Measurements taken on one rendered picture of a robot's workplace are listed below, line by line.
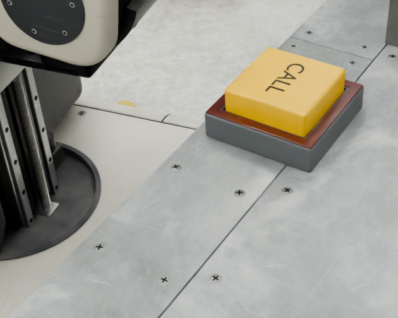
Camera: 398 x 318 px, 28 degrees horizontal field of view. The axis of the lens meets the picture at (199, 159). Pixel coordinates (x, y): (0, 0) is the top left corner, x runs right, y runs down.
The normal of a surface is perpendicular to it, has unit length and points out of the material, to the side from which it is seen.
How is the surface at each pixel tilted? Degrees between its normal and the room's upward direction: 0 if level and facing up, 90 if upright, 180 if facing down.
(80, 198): 0
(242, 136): 90
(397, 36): 90
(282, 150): 90
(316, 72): 0
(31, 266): 0
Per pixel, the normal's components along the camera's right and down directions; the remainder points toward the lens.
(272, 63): -0.05, -0.76
